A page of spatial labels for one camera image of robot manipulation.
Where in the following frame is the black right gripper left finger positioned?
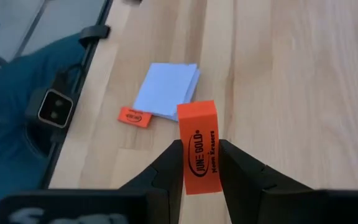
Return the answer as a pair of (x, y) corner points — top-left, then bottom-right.
(0, 139), (185, 224)

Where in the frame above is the person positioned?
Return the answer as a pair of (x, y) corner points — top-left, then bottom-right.
(0, 33), (86, 220)

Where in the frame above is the black camera with two lenses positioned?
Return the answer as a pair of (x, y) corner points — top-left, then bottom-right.
(25, 88), (74, 129)

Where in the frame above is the blue sticky note pad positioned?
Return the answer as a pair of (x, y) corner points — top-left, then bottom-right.
(132, 62), (201, 122)

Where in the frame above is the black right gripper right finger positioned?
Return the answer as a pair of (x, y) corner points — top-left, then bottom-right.
(219, 139), (358, 224)

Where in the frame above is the black table edge clamp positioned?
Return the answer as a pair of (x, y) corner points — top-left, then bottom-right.
(78, 24), (111, 40)

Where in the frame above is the orange eraser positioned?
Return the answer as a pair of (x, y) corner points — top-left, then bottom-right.
(176, 100), (223, 196)
(117, 106), (153, 129)

